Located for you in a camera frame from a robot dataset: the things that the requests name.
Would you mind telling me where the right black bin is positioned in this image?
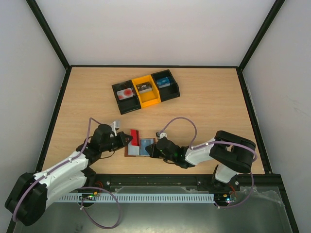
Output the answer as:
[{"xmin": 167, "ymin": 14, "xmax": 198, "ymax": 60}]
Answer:
[{"xmin": 151, "ymin": 69, "xmax": 180, "ymax": 102}]

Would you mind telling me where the black enclosure frame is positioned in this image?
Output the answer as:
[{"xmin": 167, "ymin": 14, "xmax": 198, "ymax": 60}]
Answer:
[{"xmin": 26, "ymin": 0, "xmax": 299, "ymax": 233}]

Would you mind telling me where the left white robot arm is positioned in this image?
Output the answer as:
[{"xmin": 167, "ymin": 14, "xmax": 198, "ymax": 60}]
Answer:
[{"xmin": 5, "ymin": 123, "xmax": 133, "ymax": 226}]

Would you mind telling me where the grey vip card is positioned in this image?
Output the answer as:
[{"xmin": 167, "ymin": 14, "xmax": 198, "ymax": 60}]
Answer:
[{"xmin": 136, "ymin": 82, "xmax": 152, "ymax": 94}]

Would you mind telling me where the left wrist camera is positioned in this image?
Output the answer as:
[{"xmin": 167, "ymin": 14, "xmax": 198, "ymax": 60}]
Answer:
[{"xmin": 110, "ymin": 120, "xmax": 121, "ymax": 137}]

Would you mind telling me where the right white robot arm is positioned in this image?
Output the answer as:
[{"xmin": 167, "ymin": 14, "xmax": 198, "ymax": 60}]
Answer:
[{"xmin": 146, "ymin": 131, "xmax": 258, "ymax": 190}]

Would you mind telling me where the light blue cable duct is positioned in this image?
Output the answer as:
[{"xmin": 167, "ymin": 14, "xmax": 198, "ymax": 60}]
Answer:
[{"xmin": 58, "ymin": 193, "xmax": 214, "ymax": 203}]

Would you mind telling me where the red white card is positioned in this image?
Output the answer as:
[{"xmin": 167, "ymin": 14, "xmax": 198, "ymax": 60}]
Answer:
[{"xmin": 117, "ymin": 88, "xmax": 134, "ymax": 100}]

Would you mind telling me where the brown leather card holder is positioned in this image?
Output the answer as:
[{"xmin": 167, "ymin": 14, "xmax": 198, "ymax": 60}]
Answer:
[{"xmin": 125, "ymin": 142, "xmax": 142, "ymax": 157}]

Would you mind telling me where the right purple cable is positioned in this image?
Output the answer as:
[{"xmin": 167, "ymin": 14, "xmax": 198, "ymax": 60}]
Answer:
[{"xmin": 161, "ymin": 117, "xmax": 258, "ymax": 210}]

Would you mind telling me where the black bin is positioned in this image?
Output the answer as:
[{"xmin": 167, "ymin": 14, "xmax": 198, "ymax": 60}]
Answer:
[
  {"xmin": 112, "ymin": 80, "xmax": 141, "ymax": 115},
  {"xmin": 151, "ymin": 69, "xmax": 180, "ymax": 102}
]

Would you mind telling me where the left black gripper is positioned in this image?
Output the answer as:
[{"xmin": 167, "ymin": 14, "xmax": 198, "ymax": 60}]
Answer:
[{"xmin": 101, "ymin": 132, "xmax": 133, "ymax": 152}]

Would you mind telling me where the blue card from holder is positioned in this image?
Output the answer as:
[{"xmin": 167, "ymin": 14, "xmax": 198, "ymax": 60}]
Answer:
[{"xmin": 139, "ymin": 138, "xmax": 154, "ymax": 156}]

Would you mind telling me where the yellow middle bin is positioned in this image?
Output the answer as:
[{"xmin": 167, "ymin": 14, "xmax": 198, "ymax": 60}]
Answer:
[{"xmin": 131, "ymin": 74, "xmax": 161, "ymax": 108}]

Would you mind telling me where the left black bin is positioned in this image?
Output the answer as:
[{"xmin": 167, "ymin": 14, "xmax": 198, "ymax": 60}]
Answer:
[{"xmin": 112, "ymin": 80, "xmax": 141, "ymax": 115}]

